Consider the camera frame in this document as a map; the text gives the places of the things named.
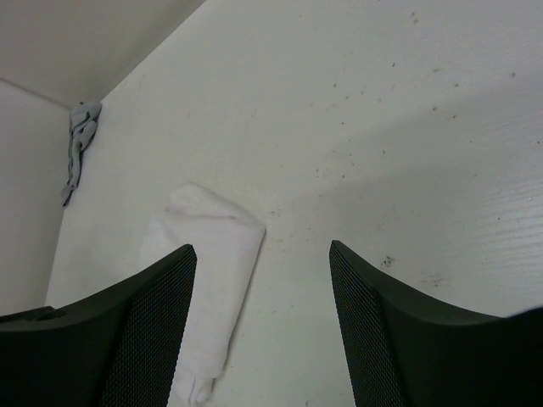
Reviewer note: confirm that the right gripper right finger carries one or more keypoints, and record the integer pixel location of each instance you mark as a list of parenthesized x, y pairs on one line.
[(406, 348)]

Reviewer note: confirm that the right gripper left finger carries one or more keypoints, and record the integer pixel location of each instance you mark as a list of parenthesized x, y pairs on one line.
[(118, 347)]

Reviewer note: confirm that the white tank top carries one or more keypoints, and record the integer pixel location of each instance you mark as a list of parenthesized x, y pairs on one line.
[(226, 239)]

